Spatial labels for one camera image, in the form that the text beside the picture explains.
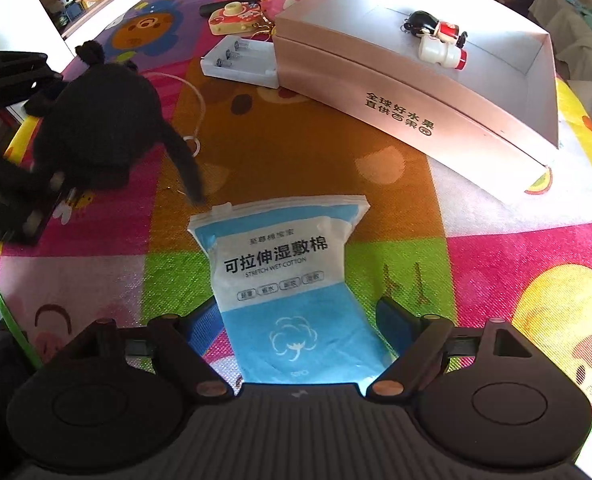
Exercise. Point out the orange toy camera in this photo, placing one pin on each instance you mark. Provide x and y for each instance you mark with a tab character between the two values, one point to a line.
233	19

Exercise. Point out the pink toy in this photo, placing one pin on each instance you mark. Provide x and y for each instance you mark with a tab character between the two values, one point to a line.
278	7

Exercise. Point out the yellow object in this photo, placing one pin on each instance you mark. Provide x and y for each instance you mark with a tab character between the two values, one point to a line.
21	137

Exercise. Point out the blue white cotton pad packet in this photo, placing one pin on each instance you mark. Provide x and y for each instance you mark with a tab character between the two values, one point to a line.
276	280

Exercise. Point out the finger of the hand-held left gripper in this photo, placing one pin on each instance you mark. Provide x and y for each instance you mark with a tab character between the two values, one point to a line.
5	195
10	72

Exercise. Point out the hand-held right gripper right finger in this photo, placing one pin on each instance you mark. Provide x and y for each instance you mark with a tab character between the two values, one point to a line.
393	317

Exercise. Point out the white plastic case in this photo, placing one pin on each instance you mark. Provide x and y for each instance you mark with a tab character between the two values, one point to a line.
248	62

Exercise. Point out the white wooden TV cabinet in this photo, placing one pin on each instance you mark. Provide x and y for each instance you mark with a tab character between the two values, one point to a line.
75	15

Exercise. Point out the black plush toy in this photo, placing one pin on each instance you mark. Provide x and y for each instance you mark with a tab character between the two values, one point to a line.
100	125

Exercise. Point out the white toy bottle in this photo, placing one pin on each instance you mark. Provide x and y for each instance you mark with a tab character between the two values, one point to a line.
441	52

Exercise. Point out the colourful cartoon play mat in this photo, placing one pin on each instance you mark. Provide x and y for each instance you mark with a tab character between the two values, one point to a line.
301	160

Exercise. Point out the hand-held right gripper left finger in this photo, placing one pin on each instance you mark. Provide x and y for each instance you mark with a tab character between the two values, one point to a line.
201	322

